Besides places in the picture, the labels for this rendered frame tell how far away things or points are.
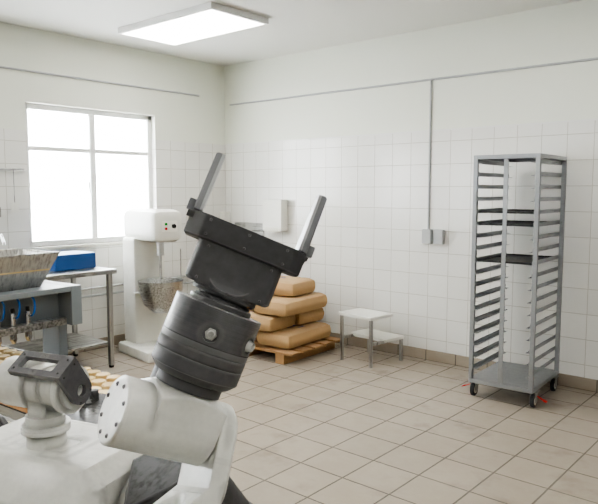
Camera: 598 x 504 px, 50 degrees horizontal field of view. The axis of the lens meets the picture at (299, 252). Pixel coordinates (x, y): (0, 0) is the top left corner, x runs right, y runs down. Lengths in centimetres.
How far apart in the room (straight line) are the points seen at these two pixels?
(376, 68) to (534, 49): 151
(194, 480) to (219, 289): 19
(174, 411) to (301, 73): 646
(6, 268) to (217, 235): 206
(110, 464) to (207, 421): 28
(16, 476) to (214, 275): 42
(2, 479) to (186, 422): 36
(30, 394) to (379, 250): 554
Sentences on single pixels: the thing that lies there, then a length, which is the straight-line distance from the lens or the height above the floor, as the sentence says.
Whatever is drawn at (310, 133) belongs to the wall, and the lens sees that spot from 682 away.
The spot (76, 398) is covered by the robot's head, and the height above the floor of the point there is 129.
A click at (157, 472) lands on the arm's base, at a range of 84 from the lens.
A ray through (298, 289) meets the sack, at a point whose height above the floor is 64.
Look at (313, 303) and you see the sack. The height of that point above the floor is 50.
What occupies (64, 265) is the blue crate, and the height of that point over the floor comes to 93.
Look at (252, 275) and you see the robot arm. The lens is 61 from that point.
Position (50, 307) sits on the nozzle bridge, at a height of 109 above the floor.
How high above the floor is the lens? 156
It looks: 5 degrees down
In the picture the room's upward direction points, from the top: straight up
